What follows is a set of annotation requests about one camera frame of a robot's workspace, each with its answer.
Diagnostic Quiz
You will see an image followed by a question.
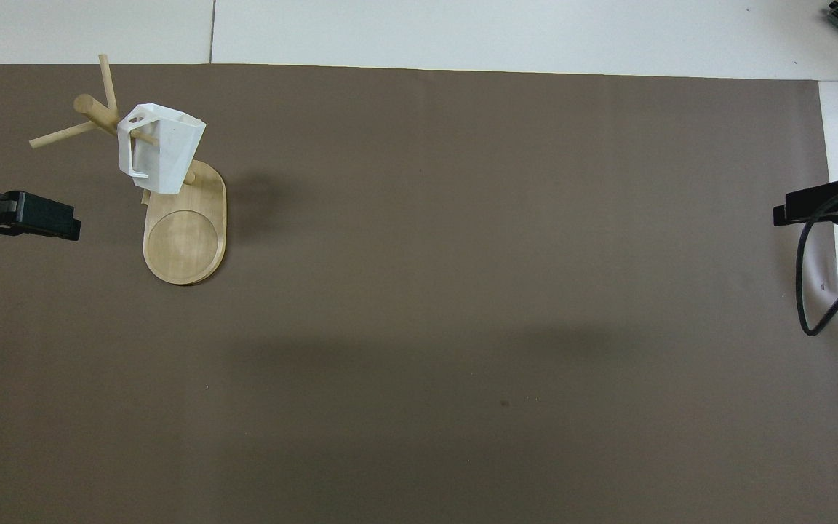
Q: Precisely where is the wooden cup rack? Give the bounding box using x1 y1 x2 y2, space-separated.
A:
29 54 228 286

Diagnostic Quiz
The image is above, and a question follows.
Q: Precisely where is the white faceted cup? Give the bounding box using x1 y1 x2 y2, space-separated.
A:
116 103 207 195

